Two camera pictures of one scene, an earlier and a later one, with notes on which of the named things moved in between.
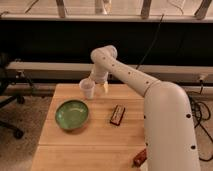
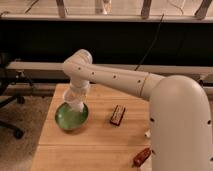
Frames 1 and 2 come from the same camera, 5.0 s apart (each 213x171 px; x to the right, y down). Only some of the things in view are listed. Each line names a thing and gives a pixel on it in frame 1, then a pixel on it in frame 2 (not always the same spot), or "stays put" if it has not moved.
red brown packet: x=140 y=158 stays put
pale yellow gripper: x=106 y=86 to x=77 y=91
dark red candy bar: x=117 y=115 stays put
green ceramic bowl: x=71 y=114 stays put
